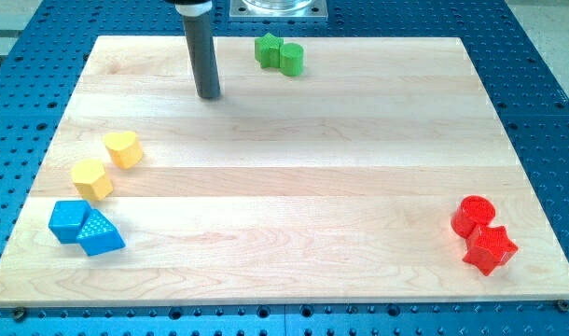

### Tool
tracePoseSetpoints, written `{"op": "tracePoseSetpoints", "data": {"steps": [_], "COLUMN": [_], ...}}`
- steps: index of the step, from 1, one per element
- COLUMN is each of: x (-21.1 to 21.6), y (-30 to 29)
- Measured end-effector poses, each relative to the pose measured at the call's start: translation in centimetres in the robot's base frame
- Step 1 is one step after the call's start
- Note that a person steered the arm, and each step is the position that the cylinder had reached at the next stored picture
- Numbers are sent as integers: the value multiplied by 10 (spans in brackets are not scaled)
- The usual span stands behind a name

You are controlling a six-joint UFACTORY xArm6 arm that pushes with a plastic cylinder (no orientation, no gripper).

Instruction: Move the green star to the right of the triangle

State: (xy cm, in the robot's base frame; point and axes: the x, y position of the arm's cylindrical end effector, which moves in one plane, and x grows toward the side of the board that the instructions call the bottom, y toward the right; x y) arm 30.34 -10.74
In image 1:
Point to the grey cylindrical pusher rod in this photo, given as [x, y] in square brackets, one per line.
[201, 50]

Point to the black white tool holder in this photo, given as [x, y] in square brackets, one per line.
[191, 8]

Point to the green star block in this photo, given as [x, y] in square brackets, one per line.
[267, 50]

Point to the blue triangle block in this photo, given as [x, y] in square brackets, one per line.
[98, 235]

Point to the red star block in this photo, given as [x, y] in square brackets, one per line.
[488, 248]

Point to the green cylinder block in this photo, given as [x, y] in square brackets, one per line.
[291, 59]

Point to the yellow heart block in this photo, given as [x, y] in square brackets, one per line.
[124, 148]

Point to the yellow hexagon block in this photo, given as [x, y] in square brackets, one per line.
[91, 180]

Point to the blue cube block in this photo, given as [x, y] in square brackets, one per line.
[67, 219]

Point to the wooden board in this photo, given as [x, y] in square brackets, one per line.
[335, 186]

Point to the red cylinder block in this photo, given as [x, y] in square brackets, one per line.
[472, 211]

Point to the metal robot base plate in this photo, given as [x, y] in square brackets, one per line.
[278, 10]

